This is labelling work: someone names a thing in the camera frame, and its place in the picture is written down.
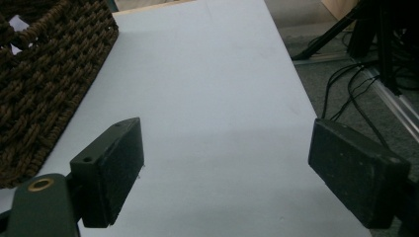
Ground black cables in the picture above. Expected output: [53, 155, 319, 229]
[293, 52, 419, 143]

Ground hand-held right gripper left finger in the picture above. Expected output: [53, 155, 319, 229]
[69, 117, 145, 229]

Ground black tripod stand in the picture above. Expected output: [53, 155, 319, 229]
[291, 0, 419, 97]

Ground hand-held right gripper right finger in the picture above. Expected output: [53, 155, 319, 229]
[307, 118, 411, 230]

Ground brown woven basket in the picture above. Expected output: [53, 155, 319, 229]
[0, 0, 120, 190]

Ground black cable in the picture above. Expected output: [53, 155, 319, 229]
[320, 59, 379, 120]
[330, 65, 391, 149]

